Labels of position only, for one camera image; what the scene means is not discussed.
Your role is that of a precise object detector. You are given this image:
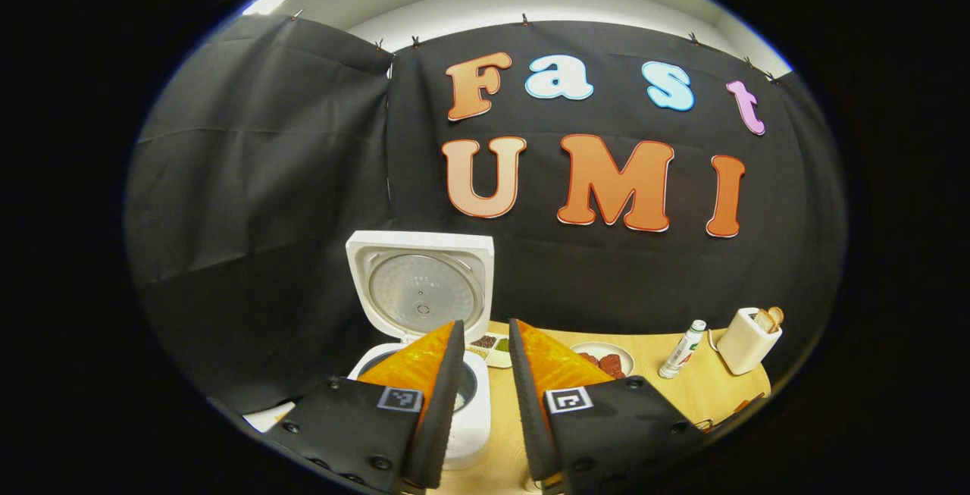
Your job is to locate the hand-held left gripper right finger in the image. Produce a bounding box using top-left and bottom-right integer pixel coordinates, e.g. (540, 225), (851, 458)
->
(508, 318), (710, 495)

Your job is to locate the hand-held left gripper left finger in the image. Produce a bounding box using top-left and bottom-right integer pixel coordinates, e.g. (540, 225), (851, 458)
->
(264, 320), (465, 494)

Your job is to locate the white rice cooker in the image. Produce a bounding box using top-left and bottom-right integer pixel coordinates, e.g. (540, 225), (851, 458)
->
(346, 231), (496, 472)

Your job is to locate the white divided bean dish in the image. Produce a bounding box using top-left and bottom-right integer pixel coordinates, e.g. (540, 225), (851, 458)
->
(466, 332), (512, 369)

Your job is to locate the white round plate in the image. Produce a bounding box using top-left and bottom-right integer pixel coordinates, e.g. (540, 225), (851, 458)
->
(570, 342), (636, 381)

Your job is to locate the white bottle green cap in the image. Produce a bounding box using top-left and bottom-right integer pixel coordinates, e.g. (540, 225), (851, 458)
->
(658, 319), (707, 380)

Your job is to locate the cream toaster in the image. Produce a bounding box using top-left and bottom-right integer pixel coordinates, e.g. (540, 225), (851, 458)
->
(707, 307), (783, 376)

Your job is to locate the black backdrop cloth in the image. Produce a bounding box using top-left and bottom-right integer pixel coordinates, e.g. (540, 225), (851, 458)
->
(125, 14), (848, 414)

